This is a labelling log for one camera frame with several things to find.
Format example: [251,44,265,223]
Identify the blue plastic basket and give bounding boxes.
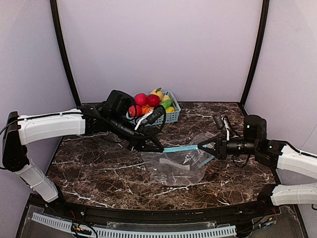
[126,91,181,126]

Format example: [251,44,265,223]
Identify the black front rail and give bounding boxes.
[41,200,275,226]

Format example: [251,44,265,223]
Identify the black frame post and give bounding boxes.
[239,0,270,108]
[50,0,81,107]

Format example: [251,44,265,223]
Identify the red apple top right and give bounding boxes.
[147,94,160,107]

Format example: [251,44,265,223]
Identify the yellow pear with leaf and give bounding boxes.
[151,88,163,100]

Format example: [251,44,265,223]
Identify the red apple front left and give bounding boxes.
[128,105,142,118]

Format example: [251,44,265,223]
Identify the clear zip top bag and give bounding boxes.
[141,132,214,186]

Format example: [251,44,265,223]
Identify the yellow lemon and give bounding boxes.
[165,107,175,113]

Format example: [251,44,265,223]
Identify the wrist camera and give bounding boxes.
[212,113,232,141]
[134,106,166,131]

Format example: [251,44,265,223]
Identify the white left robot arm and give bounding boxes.
[0,90,166,203]

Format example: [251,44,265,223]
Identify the red apple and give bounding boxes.
[128,105,142,118]
[134,93,148,107]
[147,94,160,107]

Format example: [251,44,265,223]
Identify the red apple top left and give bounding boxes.
[134,93,148,107]

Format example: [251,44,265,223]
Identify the left black frame post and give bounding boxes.
[50,0,81,107]

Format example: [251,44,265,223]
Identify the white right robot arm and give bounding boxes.
[198,115,317,209]

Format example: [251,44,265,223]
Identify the white slotted cable duct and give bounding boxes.
[31,212,237,238]

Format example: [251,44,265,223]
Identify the right black frame post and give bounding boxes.
[239,0,270,108]

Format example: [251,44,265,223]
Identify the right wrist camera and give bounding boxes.
[212,113,232,141]

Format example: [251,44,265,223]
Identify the orange fruit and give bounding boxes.
[141,105,154,115]

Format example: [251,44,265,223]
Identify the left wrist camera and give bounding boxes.
[134,106,166,131]

